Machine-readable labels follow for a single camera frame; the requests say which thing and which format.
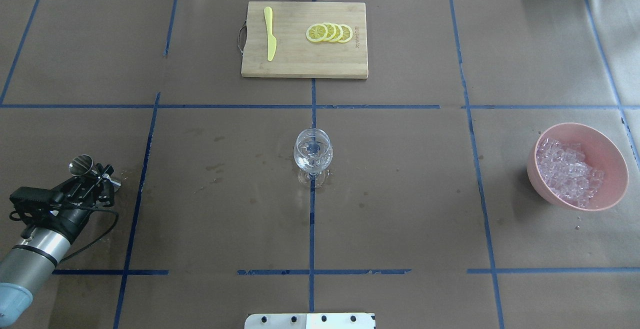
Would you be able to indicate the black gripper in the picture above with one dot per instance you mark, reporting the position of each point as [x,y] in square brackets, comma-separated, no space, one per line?
[68,217]

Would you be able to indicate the steel double jigger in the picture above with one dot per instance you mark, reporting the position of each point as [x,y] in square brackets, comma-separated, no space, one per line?
[83,165]

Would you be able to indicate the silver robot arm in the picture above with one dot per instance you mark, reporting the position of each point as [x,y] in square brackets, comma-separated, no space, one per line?
[28,265]

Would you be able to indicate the clear wine glass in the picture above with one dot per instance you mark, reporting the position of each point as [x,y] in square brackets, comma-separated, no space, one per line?
[313,153]

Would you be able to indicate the ice cubes pile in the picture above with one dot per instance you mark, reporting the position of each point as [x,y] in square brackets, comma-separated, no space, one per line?
[564,170]

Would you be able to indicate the yellow plastic knife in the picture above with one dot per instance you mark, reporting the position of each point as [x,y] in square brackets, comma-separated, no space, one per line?
[268,15]

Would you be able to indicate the bamboo cutting board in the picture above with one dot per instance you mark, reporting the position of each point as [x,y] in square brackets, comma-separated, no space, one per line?
[297,57]

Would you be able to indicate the lemon slice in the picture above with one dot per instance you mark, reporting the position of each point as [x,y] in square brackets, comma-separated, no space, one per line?
[317,33]
[347,34]
[338,33]
[331,31]

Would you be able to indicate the pink bowl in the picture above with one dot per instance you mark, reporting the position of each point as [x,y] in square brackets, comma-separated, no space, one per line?
[601,153]

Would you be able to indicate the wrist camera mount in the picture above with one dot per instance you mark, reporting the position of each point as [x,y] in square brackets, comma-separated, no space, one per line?
[35,206]

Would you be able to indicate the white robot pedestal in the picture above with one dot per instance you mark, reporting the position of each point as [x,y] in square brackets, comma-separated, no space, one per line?
[327,320]

